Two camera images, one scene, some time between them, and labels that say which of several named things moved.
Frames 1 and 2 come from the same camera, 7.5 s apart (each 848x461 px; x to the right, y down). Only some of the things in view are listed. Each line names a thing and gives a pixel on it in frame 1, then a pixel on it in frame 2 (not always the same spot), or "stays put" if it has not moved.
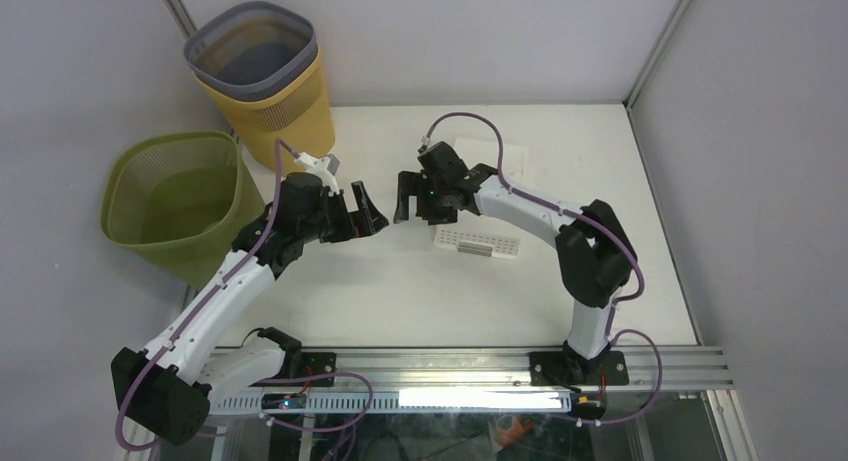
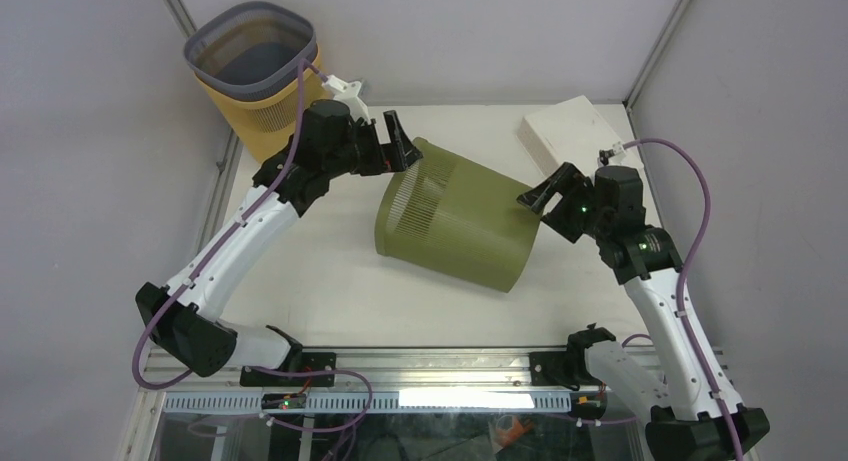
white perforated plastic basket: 475,235 to 571,132
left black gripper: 368,223 to 392,157
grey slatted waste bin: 254,49 stays put
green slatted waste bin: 178,201 to 449,213
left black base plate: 311,363 stays put
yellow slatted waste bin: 302,119 stays put
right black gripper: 414,184 to 570,183
